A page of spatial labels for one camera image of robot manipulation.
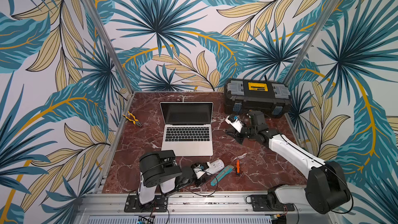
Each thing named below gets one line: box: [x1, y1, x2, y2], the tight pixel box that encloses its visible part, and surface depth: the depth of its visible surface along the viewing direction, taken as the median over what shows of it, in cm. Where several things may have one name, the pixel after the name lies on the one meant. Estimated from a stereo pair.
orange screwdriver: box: [235, 148, 241, 176], surface depth 85 cm
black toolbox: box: [223, 78, 292, 119], surface depth 99 cm
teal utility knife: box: [210, 164, 235, 187], surface depth 83 cm
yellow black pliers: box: [122, 110, 143, 128], surface depth 103 cm
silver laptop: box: [159, 101, 214, 157], surface depth 99 cm
